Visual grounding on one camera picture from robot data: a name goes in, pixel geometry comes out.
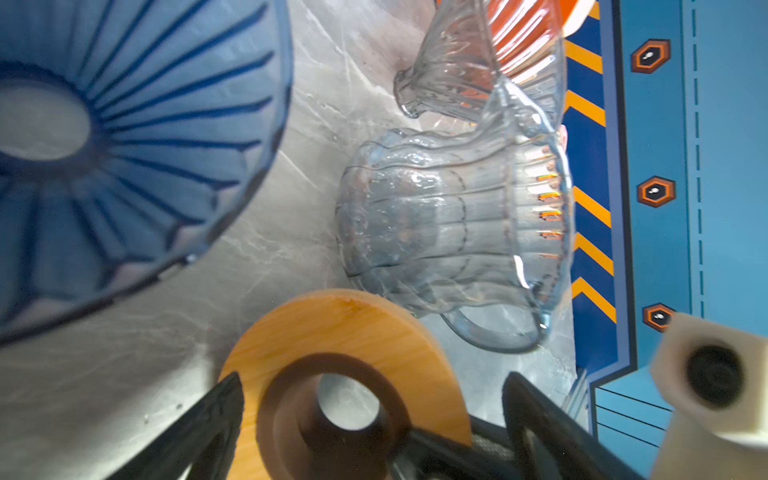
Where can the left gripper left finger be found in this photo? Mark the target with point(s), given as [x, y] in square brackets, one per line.
[201, 444]

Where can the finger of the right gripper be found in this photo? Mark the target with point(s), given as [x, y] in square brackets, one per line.
[422, 454]

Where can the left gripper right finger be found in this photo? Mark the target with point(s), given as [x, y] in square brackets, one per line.
[547, 443]

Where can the grey ribbed glass pitcher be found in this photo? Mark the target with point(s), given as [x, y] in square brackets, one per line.
[476, 227]

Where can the orange coffee filter box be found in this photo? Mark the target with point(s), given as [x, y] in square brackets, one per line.
[482, 41]

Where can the blue glass dripper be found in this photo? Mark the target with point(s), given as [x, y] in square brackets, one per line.
[163, 119]

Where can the grey glass dripper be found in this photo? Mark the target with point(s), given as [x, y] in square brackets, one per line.
[544, 82]

